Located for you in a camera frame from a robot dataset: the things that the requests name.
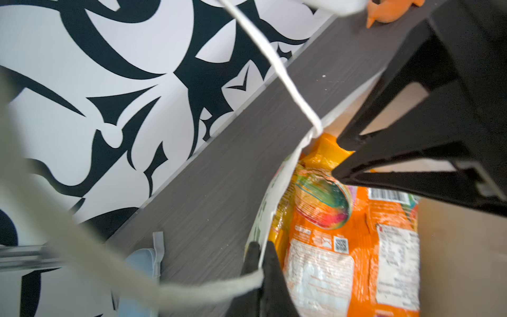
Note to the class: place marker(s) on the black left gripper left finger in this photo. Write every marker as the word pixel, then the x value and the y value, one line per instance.
pixel 249 302

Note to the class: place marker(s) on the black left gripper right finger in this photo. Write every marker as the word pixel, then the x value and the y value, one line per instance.
pixel 275 298

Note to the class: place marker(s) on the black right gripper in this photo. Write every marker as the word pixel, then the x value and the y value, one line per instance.
pixel 448 147

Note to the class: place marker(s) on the orange snack packet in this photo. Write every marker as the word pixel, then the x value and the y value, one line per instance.
pixel 353 251

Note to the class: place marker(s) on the yellow snack packet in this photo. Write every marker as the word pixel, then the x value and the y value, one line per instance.
pixel 325 154

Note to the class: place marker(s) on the orange shark plush toy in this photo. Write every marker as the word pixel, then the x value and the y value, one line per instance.
pixel 389 10

